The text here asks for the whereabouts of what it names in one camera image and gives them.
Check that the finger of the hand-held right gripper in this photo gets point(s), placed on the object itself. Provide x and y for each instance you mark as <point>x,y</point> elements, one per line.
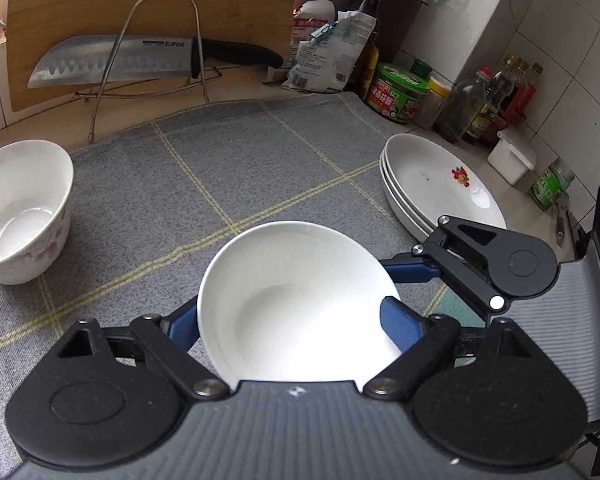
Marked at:
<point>410,270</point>

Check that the white plastic bag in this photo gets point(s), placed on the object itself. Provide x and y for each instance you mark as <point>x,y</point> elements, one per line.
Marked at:
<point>325,65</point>

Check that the plain white bowl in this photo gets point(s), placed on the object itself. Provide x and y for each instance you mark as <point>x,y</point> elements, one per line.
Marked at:
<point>290,310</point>

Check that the dark soy sauce bottle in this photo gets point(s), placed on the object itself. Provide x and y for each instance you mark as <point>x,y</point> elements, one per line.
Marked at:
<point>375,10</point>

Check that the green lid sauce jar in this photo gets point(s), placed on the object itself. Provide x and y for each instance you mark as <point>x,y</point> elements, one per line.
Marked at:
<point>395,100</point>

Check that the green binder clip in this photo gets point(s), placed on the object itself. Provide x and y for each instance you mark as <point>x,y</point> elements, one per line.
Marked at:
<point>322,32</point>

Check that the white plastic container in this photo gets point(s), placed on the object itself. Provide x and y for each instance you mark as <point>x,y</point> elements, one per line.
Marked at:
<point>507,160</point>

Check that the red-orange sauce bottle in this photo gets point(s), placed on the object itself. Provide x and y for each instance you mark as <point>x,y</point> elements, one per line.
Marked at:
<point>525,95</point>

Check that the red and white bag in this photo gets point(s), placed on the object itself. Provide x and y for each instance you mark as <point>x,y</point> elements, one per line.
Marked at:
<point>305,35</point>

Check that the grey checked cloth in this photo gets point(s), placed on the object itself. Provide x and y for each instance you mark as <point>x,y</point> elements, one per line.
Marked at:
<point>180,170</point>

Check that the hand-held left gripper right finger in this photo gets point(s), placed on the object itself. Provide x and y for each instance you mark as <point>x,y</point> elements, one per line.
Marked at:
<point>397,325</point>

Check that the yellow-green label bottle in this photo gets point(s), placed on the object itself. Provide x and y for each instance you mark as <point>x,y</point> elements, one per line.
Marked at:
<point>480,120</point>

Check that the white floral bowl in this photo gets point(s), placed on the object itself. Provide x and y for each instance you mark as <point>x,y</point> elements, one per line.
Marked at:
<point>25,185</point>

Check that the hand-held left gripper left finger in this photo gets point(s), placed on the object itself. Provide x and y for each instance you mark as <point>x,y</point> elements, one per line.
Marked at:
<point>185,327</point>

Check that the green jar metal lid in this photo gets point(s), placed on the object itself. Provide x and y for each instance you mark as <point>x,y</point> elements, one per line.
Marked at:
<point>547,190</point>

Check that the small green lid jar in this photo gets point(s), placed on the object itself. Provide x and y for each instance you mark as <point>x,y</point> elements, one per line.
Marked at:
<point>422,66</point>

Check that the teal cloth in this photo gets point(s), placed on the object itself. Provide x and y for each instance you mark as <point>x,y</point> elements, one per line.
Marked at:
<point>445,305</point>

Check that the brown knife block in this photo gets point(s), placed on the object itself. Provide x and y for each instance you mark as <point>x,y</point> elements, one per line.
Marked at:
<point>405,25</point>

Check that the yellow lid spice jar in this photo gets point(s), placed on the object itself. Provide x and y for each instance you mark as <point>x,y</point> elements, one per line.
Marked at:
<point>430,107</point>

